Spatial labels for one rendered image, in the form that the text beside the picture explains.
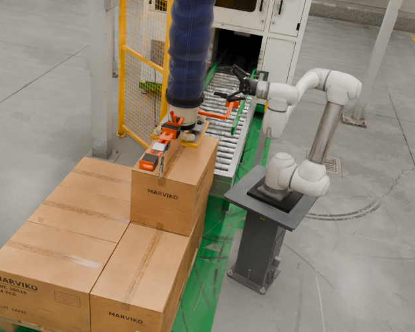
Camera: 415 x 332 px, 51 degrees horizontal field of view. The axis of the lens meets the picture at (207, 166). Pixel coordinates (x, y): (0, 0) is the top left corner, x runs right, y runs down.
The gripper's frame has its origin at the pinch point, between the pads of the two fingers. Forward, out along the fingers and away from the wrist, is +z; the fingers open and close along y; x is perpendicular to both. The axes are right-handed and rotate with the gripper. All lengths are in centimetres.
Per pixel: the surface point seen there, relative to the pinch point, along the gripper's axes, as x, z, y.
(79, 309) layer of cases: -65, 48, 118
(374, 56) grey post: 344, -135, 69
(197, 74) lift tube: 18.4, 14.7, 5.7
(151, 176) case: -4, 30, 64
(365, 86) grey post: 344, -137, 108
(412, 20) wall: 930, -303, 132
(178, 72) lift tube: 15.6, 24.6, 5.6
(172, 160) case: 15, 24, 63
